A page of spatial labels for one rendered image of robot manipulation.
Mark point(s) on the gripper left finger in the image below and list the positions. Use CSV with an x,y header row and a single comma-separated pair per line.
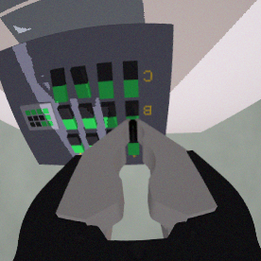
x,y
86,191

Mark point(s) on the dark grey switch panel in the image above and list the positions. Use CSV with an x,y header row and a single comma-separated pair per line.
x,y
133,66

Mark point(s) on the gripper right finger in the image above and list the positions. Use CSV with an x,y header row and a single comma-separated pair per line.
x,y
183,187

